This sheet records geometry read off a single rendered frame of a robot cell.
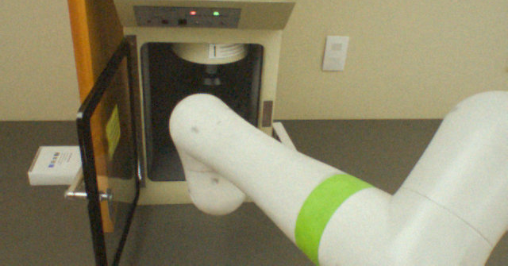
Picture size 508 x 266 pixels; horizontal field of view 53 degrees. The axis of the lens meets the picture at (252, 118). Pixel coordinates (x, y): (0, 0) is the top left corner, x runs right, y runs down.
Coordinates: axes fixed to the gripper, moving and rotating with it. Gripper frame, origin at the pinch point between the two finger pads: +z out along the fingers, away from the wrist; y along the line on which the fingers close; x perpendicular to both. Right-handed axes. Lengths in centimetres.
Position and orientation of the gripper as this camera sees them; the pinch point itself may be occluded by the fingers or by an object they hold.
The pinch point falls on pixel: (210, 94)
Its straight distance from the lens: 122.0
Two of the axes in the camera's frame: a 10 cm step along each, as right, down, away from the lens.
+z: -1.1, -5.2, 8.5
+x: -0.6, 8.6, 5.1
